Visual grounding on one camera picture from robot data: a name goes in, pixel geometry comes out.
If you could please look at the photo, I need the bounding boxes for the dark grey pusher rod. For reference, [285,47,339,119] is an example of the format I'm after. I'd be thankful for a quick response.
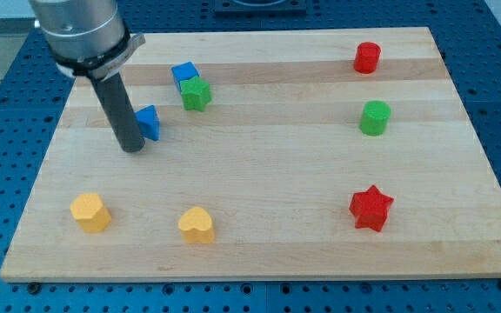
[90,73,145,153]

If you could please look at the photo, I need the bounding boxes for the blue triangle block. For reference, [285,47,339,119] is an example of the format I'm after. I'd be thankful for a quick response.
[135,105,160,141]

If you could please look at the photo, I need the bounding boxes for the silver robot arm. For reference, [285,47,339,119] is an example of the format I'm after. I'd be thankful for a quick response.
[30,0,145,153]

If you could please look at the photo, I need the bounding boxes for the blue cube block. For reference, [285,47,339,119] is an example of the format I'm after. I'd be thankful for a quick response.
[171,62,200,92]

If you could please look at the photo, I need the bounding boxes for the green star block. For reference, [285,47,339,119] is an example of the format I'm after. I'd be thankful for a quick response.
[180,76,211,111]

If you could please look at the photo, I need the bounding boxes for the yellow hexagon block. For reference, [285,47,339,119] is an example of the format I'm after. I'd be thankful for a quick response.
[70,193,111,233]

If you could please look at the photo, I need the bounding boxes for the yellow heart block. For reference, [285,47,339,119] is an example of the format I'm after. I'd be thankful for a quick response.
[177,207,216,243]

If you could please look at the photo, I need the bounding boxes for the wooden board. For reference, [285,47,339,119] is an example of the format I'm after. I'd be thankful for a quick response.
[0,27,501,283]

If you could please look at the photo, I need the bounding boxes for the red cylinder block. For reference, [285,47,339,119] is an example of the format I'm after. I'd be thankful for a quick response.
[353,42,381,74]

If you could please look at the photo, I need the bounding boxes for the green cylinder block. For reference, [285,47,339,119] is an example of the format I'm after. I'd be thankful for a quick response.
[359,100,391,137]

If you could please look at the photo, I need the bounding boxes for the red star block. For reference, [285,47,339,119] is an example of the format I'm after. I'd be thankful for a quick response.
[349,185,394,232]

